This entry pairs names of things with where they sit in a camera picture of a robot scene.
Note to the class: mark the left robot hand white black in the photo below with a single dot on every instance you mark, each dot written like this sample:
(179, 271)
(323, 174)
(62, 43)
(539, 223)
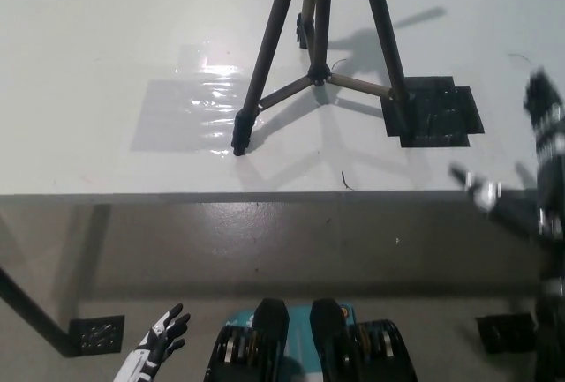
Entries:
(154, 351)

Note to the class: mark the bronze and black camera tripod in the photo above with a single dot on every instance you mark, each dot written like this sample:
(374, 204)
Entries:
(263, 69)

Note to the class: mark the grey table leg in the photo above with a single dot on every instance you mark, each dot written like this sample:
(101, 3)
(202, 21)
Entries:
(90, 258)

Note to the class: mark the black table foot bar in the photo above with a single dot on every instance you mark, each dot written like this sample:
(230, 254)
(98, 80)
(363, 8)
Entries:
(35, 311)

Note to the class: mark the clear tape patch on table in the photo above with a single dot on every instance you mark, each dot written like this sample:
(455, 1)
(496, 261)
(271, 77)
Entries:
(167, 113)

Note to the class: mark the right black table foot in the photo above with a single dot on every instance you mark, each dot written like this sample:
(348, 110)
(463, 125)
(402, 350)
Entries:
(503, 331)

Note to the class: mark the black tape patch on table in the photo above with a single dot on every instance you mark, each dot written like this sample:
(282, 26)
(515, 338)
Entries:
(441, 113)

